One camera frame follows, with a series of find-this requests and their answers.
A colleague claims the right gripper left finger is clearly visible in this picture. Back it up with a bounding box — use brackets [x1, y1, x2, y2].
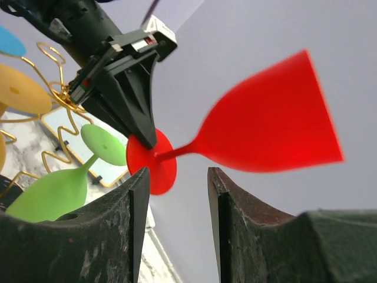
[1, 168, 150, 282]

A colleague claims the gold wire glass rack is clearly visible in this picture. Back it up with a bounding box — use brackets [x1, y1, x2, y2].
[0, 41, 95, 201]

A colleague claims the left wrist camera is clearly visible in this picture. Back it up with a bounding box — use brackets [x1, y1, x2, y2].
[141, 15, 177, 62]

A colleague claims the blue wine glass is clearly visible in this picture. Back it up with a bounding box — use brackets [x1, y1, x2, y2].
[0, 26, 26, 57]

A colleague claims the green wine glass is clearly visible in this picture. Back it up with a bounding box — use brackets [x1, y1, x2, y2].
[5, 124, 126, 223]

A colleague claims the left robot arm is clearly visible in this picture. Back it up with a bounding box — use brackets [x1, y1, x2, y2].
[1, 1, 177, 149]

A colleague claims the red wine glass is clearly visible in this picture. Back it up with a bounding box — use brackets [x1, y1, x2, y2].
[126, 50, 344, 195]

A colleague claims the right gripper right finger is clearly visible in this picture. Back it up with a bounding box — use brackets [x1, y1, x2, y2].
[207, 167, 376, 282]

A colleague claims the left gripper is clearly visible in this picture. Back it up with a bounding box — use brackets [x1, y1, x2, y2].
[69, 31, 160, 149]

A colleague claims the orange wine glass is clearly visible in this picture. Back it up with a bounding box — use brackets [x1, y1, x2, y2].
[0, 63, 53, 172]

